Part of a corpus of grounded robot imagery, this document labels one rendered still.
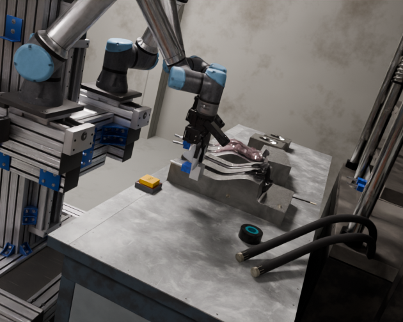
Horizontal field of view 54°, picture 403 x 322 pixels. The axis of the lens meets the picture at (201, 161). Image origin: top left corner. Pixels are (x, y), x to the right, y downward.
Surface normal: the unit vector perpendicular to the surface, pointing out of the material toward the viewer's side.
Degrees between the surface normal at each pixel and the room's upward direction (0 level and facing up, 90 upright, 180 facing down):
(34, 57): 96
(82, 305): 90
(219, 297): 0
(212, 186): 90
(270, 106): 90
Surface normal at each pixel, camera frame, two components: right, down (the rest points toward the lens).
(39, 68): 0.05, 0.47
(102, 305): -0.36, 0.24
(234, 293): 0.25, -0.91
